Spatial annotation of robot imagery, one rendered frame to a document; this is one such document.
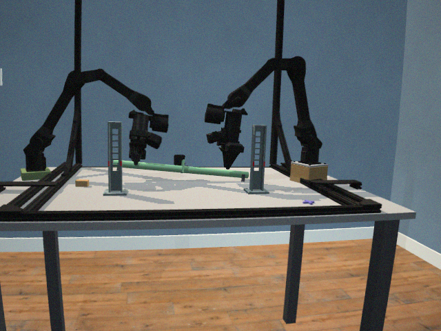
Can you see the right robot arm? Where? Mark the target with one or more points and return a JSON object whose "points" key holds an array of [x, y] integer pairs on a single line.
{"points": [[42, 138]]}

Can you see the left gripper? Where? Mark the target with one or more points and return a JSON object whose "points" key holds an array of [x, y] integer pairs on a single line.
{"points": [[232, 135]]}

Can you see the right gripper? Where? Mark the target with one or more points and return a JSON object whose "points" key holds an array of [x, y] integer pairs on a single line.
{"points": [[137, 148]]}

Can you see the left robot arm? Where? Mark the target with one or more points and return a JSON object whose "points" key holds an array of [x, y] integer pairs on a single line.
{"points": [[305, 133]]}

